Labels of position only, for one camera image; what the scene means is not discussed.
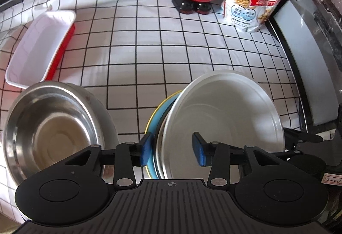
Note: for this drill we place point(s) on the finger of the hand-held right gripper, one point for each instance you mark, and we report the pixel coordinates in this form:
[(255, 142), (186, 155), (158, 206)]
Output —
[(291, 154), (304, 136)]

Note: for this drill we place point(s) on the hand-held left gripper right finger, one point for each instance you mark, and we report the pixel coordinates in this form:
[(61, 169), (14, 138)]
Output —
[(199, 150)]

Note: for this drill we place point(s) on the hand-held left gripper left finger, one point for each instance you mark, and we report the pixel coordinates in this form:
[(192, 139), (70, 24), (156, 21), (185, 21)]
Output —
[(146, 150)]

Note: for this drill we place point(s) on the blue plate with yellow rim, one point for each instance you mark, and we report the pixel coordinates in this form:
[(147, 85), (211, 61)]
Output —
[(157, 116)]

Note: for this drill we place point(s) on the stainless steel bowl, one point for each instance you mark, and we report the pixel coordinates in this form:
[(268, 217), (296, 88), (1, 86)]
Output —
[(53, 127)]

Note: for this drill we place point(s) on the grey computer case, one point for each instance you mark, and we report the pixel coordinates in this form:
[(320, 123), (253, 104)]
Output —
[(302, 49)]

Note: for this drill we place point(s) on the white black-grid tablecloth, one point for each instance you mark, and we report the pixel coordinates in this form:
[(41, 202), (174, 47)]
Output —
[(160, 49)]

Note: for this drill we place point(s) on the red and white rectangular tray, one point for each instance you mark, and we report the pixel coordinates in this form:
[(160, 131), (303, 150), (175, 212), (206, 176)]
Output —
[(40, 47)]

